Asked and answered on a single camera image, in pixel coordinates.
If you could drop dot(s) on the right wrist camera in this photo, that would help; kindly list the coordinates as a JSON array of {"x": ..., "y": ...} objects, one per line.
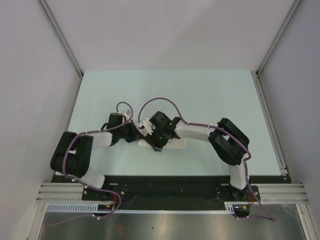
[{"x": 145, "y": 127}]

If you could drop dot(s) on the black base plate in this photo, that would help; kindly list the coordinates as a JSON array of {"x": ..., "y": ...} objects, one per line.
[{"x": 176, "y": 193}]

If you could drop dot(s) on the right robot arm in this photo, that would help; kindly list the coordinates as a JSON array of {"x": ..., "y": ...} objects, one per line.
[{"x": 228, "y": 141}]

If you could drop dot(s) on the white cloth napkin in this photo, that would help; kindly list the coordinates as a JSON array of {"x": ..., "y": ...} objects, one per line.
[{"x": 177, "y": 144}]

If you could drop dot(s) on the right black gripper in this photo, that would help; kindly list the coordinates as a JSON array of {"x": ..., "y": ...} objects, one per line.
[{"x": 152, "y": 140}]

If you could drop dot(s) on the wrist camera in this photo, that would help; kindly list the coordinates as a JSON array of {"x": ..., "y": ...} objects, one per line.
[
  {"x": 127, "y": 114},
  {"x": 145, "y": 127}
]

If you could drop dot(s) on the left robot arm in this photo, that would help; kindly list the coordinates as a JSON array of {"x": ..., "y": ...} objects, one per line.
[{"x": 73, "y": 154}]

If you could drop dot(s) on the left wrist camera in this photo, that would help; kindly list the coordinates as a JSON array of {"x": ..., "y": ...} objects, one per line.
[{"x": 127, "y": 114}]

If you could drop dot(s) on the aluminium frame rail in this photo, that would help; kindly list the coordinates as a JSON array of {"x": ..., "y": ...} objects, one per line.
[{"x": 65, "y": 192}]

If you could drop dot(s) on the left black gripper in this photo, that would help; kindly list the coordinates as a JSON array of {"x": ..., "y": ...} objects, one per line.
[{"x": 135, "y": 135}]

